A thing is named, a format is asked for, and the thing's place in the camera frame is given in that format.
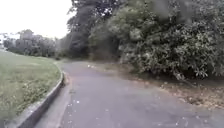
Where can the grey asphalt path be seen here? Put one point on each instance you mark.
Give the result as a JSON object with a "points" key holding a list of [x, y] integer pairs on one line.
{"points": [[110, 100]]}

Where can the dense wood of trees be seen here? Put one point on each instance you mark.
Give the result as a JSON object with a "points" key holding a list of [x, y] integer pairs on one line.
{"points": [[160, 36]]}

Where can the grey concrete kerb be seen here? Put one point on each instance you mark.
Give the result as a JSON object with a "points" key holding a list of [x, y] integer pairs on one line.
{"points": [[40, 106]]}

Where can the distant row of trees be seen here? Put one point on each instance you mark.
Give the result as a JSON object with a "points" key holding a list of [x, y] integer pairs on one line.
{"points": [[30, 45]]}

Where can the leaf-strewn dirt verge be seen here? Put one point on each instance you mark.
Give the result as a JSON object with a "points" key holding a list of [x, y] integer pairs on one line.
{"points": [[196, 91]]}

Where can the green grass slope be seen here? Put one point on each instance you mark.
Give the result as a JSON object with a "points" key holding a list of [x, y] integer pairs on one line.
{"points": [[23, 80]]}

